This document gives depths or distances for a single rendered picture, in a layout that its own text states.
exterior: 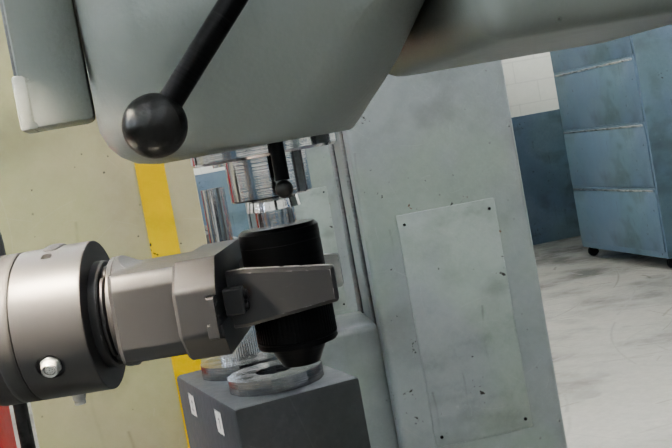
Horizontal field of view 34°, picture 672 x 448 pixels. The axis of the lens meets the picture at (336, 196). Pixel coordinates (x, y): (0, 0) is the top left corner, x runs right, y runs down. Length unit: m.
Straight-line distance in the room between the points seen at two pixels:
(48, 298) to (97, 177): 1.73
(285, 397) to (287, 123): 0.45
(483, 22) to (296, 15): 0.09
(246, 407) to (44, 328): 0.38
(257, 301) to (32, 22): 0.19
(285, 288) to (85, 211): 1.76
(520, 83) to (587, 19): 9.80
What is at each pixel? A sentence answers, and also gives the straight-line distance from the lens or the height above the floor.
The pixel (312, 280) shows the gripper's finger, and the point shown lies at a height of 1.23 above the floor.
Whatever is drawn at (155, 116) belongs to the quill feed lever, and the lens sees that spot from 0.49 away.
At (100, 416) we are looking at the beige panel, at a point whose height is 0.82.
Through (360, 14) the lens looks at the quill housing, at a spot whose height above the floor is 1.37.
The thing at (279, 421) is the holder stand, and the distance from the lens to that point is 0.99.
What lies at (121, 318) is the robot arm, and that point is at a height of 1.23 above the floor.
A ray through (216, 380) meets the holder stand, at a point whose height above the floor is 1.09.
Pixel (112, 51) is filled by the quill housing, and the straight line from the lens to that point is 0.56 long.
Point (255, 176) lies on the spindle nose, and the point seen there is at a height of 1.29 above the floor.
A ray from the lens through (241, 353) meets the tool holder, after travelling 1.11.
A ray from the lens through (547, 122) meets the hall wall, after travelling 10.43.
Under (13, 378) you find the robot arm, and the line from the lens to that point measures 0.65.
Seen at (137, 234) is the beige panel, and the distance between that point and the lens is 2.35.
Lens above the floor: 1.31
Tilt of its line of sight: 3 degrees down
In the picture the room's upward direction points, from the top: 10 degrees counter-clockwise
